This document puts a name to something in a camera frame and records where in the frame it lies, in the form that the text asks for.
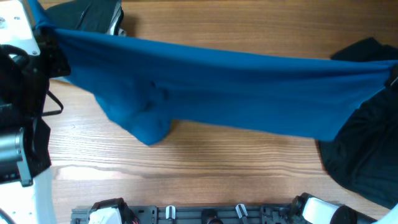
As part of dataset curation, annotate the dark green garment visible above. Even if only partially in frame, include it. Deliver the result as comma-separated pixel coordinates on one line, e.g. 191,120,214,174
315,37,397,208

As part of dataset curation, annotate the blue polo shirt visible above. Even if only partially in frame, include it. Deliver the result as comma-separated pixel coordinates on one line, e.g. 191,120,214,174
30,1,397,145

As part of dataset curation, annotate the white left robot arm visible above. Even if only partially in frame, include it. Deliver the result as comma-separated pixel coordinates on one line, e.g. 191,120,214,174
1,1,70,223

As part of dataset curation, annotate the black folded garment on stack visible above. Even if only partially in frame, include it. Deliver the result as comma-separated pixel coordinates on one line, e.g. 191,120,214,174
46,0,121,34

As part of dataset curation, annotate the grey folded garment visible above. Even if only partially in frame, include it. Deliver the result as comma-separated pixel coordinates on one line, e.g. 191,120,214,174
106,1,127,37

